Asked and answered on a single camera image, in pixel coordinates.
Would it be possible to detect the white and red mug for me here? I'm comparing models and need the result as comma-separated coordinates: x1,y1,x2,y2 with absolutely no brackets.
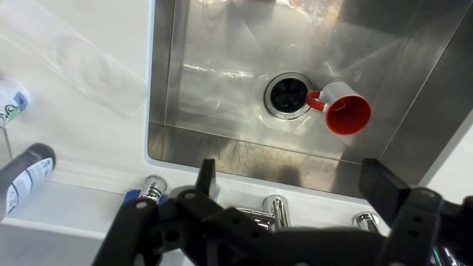
306,80,374,137

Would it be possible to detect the blue sponge holder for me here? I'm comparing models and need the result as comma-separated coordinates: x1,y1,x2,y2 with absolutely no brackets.
122,188,167,205

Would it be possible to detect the small curved chrome faucet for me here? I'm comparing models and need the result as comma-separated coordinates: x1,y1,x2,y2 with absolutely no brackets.
352,211,382,233

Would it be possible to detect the round metal sink drain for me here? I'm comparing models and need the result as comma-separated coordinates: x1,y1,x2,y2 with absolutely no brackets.
264,71,317,121

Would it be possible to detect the white patterned cup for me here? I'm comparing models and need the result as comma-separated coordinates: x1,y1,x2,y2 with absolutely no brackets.
0,78,33,125

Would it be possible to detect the clear soap pump bottle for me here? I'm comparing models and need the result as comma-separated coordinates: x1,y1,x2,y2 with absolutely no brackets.
141,174,170,201

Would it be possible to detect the tall chrome faucet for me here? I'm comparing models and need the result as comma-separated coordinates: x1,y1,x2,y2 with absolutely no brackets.
262,193,292,229

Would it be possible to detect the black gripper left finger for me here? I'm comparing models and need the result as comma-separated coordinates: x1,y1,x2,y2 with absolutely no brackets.
92,158,234,266

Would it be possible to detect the dish soap bottle green cap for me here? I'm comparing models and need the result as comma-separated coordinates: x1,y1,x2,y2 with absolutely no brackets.
0,142,58,222

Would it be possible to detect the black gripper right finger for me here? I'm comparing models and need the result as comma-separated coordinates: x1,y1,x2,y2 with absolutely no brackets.
358,158,473,266

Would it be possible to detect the stainless steel sink basin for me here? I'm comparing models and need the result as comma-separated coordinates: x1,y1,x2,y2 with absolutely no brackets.
147,0,473,198

